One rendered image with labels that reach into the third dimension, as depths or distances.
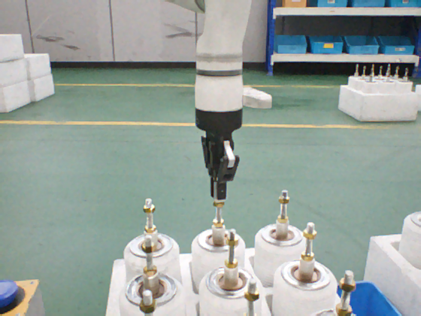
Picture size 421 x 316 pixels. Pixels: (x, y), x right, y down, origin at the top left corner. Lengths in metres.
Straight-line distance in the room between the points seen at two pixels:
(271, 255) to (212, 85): 0.31
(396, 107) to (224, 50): 2.32
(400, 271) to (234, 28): 0.55
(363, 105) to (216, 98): 2.18
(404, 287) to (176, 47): 5.11
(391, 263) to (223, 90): 0.50
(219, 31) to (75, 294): 0.72
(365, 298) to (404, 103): 2.07
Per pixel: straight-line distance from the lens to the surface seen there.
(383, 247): 0.89
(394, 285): 0.87
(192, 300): 0.68
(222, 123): 0.58
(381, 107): 2.76
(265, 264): 0.71
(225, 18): 0.55
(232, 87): 0.57
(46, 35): 6.21
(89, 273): 1.09
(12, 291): 0.52
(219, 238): 0.69
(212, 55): 0.56
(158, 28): 5.69
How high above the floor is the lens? 0.62
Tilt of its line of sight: 19 degrees down
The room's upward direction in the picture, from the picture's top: straight up
